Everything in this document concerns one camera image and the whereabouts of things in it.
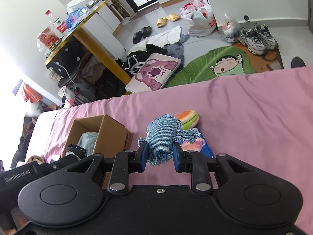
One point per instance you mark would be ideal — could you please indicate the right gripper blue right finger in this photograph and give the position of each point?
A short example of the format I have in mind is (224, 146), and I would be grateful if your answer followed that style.
(194, 163)

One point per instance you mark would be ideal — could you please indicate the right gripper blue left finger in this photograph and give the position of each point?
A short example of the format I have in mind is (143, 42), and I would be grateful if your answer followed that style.
(126, 163)

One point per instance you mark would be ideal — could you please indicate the black stitched plush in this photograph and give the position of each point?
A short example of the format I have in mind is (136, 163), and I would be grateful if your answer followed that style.
(76, 150)

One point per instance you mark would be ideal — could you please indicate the blue planet print packet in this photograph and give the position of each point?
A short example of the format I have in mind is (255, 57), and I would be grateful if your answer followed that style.
(200, 145)

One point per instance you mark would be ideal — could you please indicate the brown cardboard box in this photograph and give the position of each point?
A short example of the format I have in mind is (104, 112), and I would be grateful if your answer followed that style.
(112, 136)

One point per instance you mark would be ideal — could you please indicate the burger plush toy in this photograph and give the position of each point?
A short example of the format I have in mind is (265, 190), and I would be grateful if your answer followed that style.
(188, 119)

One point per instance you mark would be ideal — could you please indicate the grey fluffy plush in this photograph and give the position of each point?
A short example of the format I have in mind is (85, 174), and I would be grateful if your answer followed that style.
(87, 141)

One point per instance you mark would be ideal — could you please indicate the pink bed sheet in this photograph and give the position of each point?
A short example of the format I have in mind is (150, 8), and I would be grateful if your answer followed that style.
(264, 119)

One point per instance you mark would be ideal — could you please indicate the orange hanging bag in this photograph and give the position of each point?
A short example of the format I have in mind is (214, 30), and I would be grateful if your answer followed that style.
(29, 94)

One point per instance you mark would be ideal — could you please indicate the pink bear cushion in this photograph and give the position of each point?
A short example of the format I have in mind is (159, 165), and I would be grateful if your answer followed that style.
(153, 74)

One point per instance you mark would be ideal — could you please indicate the black white tote bag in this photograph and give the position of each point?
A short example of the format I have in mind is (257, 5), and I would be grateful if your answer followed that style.
(135, 60)

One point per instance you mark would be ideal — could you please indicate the green leaf cartoon rug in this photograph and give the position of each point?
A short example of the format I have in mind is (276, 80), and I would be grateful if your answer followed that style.
(223, 61)

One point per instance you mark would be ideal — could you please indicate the grey fluffy floor cloth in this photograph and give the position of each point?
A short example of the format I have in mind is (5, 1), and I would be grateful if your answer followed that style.
(176, 50)

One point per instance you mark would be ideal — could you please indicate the black polka dot chair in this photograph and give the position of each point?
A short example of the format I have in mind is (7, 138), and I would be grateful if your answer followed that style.
(69, 62)

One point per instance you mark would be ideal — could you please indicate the black sandal near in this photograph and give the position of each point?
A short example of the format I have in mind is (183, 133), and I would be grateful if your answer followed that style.
(137, 37)

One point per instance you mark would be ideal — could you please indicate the black sandal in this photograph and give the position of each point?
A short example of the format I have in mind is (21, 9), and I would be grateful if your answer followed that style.
(146, 32)
(137, 37)

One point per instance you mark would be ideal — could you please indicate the white towel on floor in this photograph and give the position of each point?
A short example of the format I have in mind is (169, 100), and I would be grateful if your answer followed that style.
(160, 40)

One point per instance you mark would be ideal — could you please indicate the black sandal far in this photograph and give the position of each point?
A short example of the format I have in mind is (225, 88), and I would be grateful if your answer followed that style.
(146, 32)

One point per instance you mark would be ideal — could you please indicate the left grey sneaker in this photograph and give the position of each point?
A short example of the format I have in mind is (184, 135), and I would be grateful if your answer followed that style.
(251, 40)

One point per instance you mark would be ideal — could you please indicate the grey sneaker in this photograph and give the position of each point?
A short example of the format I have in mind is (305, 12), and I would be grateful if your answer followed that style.
(264, 34)
(251, 40)

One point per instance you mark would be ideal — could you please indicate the small clear plastic bag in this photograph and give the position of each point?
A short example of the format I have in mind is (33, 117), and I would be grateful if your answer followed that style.
(230, 29)

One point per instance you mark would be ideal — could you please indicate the large white plastic bag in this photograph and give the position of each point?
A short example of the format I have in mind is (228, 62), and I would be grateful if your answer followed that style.
(199, 18)

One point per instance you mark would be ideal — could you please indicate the black round floor object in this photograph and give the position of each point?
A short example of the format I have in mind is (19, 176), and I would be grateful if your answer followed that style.
(297, 62)

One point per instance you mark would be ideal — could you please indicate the yellow slipper near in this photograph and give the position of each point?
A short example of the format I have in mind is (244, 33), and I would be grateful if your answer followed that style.
(161, 22)

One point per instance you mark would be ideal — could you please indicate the yellow slipper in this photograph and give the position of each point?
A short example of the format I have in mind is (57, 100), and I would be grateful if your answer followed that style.
(161, 22)
(173, 17)

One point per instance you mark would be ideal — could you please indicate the red snack packet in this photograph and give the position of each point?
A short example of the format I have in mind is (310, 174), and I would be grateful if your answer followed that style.
(48, 40)

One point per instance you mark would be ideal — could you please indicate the yellow slipper far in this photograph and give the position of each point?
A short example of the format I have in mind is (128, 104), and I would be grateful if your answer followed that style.
(173, 17)

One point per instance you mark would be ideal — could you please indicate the right grey sneaker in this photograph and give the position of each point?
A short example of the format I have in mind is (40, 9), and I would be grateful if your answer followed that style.
(264, 34)

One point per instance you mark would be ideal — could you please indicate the blue plastic bag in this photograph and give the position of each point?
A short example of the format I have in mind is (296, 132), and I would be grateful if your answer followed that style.
(76, 17)

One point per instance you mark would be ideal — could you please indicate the clear water bottle red cap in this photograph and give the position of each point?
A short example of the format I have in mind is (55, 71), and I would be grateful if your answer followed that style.
(53, 19)

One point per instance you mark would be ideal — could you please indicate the yellow frame table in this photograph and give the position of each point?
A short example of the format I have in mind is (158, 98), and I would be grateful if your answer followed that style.
(98, 40)

